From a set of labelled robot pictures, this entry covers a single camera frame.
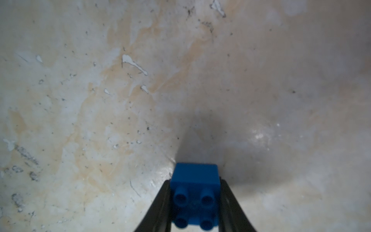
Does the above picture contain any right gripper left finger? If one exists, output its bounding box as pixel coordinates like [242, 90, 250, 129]
[135, 180, 172, 232]

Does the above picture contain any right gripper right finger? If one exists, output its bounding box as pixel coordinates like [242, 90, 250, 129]
[218, 178, 256, 232]

